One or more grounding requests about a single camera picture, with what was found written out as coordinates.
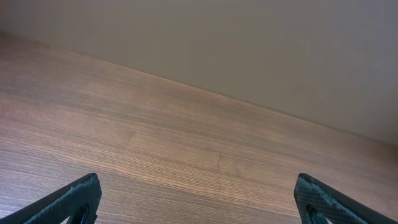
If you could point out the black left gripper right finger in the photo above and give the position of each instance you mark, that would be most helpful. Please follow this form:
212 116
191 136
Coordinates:
318 203

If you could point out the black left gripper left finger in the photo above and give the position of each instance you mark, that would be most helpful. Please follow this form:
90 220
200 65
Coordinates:
76 202

